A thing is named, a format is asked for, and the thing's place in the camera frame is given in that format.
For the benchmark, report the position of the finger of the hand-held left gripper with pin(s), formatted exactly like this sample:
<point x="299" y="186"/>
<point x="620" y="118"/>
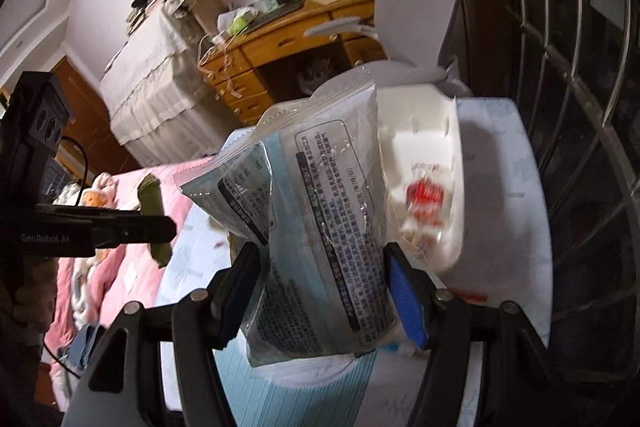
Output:
<point x="130" y="229"/>

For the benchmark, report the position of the blue grey pouch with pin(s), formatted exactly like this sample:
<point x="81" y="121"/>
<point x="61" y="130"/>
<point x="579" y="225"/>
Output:
<point x="87" y="347"/>

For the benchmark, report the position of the person's left hand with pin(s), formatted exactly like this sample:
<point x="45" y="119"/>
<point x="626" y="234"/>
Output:
<point x="32" y="287"/>

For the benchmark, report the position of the white lace cover cloth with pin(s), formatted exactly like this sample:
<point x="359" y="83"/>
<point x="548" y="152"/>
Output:
<point x="160" y="87"/>

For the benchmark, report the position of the black keyboard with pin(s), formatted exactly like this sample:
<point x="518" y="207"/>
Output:
<point x="277" y="14"/>

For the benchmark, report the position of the small green snack packet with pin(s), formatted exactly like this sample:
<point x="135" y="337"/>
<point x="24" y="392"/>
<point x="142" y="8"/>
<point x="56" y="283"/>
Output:
<point x="150" y="192"/>

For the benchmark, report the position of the stack of books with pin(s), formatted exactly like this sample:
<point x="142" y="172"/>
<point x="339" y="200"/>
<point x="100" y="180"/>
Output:
<point x="142" y="14"/>

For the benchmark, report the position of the small red snack packet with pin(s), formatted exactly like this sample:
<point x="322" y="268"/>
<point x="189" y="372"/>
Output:
<point x="425" y="197"/>

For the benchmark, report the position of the cat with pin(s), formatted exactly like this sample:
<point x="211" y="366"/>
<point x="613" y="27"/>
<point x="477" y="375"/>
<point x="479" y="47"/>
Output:
<point x="316" y="76"/>

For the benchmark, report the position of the cartoon print quilt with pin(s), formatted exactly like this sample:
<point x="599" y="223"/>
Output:
<point x="92" y="197"/>

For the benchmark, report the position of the white plastic storage bin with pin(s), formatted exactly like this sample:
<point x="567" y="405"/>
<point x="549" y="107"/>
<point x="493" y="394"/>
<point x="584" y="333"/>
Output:
<point x="430" y="142"/>

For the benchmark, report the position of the wooden desk with drawers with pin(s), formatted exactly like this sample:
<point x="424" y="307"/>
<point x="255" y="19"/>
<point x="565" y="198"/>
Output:
<point x="280" y="42"/>

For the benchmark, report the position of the clear plastic mask packet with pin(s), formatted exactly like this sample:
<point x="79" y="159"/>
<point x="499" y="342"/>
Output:
<point x="325" y="207"/>

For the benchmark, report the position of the tree print tablecloth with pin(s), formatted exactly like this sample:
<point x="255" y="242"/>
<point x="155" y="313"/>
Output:
<point x="500" y="207"/>

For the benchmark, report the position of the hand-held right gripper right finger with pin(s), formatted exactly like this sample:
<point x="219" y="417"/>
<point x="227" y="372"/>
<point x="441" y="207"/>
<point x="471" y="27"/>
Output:
<point x="407" y="302"/>

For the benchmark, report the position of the pink blanket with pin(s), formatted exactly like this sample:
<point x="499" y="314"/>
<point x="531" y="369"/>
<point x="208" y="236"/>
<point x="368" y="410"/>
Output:
<point x="135" y="277"/>

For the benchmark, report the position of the metal window grille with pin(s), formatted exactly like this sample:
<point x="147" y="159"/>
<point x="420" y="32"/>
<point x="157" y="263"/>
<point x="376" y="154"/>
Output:
<point x="580" y="82"/>

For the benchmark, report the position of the wooden door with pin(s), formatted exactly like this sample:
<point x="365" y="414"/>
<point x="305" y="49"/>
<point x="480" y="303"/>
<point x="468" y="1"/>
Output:
<point x="90" y="117"/>

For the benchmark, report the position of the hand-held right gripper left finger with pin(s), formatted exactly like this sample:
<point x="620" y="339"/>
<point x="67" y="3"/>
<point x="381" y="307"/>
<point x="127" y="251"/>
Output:
<point x="235" y="302"/>

